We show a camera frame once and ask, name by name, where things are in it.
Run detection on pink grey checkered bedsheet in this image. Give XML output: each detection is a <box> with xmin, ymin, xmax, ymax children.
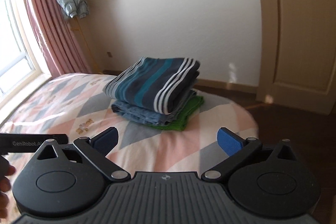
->
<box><xmin>1</xmin><ymin>74</ymin><xmax>258</xmax><ymax>173</ymax></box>

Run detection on folded green knit garment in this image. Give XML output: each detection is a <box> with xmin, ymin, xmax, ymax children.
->
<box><xmin>151</xmin><ymin>96</ymin><xmax>205</xmax><ymax>131</ymax></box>

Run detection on navy teal striped sweater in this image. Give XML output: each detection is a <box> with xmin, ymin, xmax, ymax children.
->
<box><xmin>103</xmin><ymin>57</ymin><xmax>200</xmax><ymax>115</ymax></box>

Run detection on cream wooden door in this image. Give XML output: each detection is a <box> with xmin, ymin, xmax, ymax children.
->
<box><xmin>257</xmin><ymin>0</ymin><xmax>335</xmax><ymax>114</ymax></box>

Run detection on folded blue denim jeans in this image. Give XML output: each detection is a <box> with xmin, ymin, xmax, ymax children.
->
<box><xmin>111</xmin><ymin>90</ymin><xmax>197</xmax><ymax>126</ymax></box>

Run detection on person's left hand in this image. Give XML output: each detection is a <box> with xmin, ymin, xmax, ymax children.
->
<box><xmin>0</xmin><ymin>165</ymin><xmax>16</xmax><ymax>219</ymax></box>

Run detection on window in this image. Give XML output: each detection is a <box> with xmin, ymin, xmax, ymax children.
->
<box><xmin>1</xmin><ymin>0</ymin><xmax>51</xmax><ymax>107</ymax></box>

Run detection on pink curtain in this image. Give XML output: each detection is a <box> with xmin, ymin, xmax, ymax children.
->
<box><xmin>26</xmin><ymin>0</ymin><xmax>92</xmax><ymax>77</ymax></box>

